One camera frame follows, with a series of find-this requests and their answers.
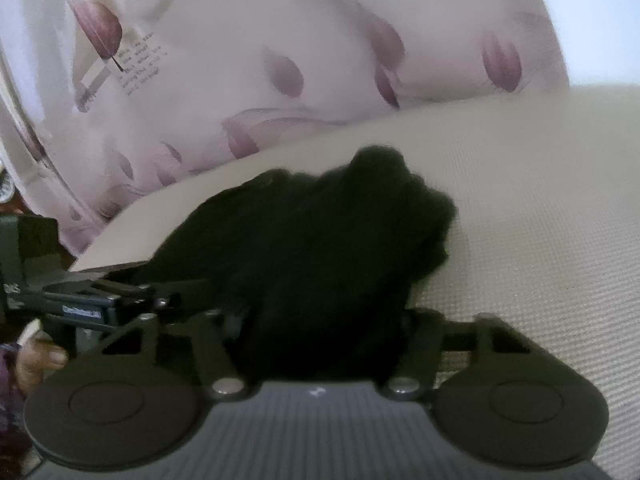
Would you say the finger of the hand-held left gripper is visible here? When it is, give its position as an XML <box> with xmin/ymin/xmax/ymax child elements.
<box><xmin>82</xmin><ymin>269</ymin><xmax>213</xmax><ymax>325</ymax></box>

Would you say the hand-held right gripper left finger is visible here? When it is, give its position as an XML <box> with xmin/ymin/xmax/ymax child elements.
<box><xmin>101</xmin><ymin>307</ymin><xmax>251</xmax><ymax>402</ymax></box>

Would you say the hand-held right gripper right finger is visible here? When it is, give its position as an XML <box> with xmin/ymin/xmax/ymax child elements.
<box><xmin>382</xmin><ymin>307</ymin><xmax>533</xmax><ymax>402</ymax></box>

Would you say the black knit garment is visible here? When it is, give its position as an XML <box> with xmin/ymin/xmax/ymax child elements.
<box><xmin>134</xmin><ymin>145</ymin><xmax>460</xmax><ymax>387</ymax></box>

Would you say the person's left hand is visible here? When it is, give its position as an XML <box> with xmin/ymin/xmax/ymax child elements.
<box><xmin>14</xmin><ymin>331</ymin><xmax>70</xmax><ymax>397</ymax></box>

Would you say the leaf print curtain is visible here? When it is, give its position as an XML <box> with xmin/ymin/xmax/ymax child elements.
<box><xmin>0</xmin><ymin>0</ymin><xmax>572</xmax><ymax>272</ymax></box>

